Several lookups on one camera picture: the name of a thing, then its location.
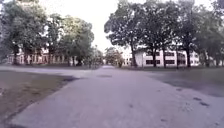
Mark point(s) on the grey asphalt path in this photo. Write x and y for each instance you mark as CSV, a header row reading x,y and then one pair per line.
x,y
113,100

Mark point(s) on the dark grass verge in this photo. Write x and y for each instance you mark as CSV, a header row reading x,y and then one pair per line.
x,y
196,80

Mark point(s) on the row of large trees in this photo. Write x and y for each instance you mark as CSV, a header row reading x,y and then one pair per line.
x,y
166,26

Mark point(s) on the white building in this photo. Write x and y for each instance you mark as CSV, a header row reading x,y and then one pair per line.
x,y
166,59

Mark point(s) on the distant tree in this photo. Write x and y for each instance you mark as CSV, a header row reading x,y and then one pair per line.
x,y
113,55

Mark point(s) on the dark grass patch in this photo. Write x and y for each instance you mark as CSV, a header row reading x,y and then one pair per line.
x,y
23,88

